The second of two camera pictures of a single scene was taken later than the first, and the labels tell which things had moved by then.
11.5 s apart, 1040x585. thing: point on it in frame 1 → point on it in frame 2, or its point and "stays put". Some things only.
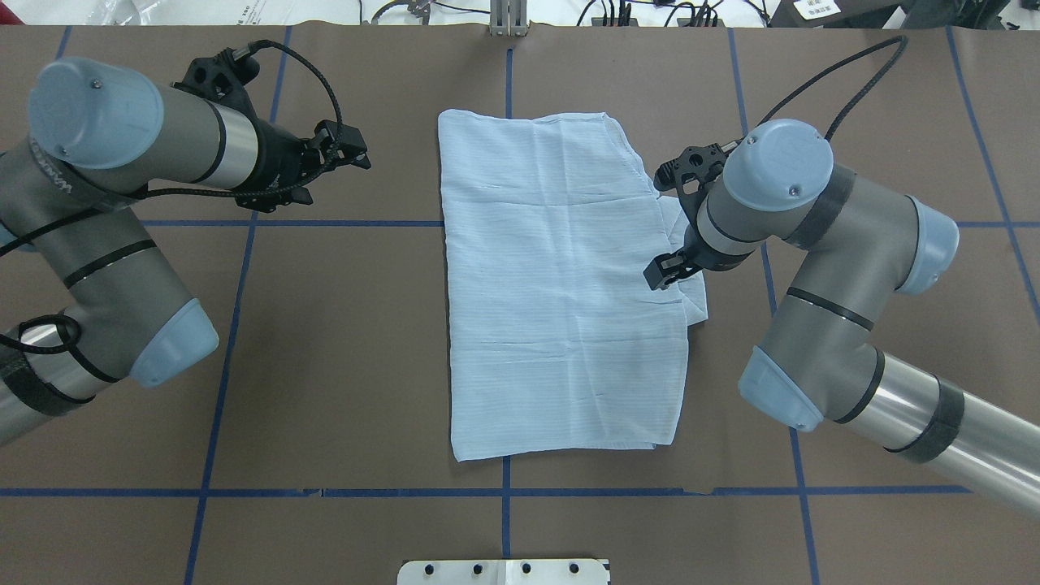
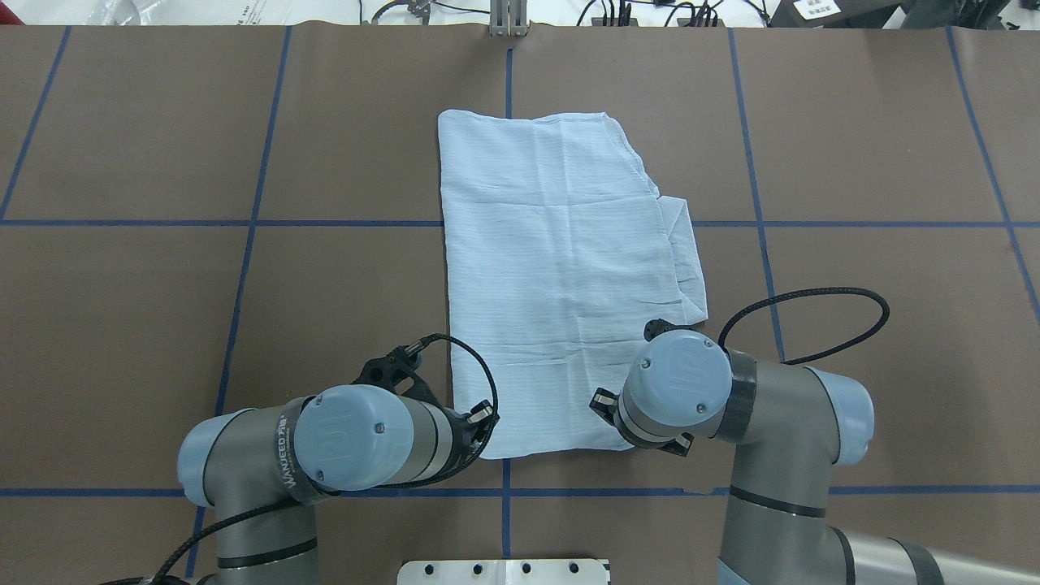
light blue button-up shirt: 557,340 stays put
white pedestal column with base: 504,572 stays put
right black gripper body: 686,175 → 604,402
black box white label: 829,14 stays put
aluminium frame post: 509,18 stays put
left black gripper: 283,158 → 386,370
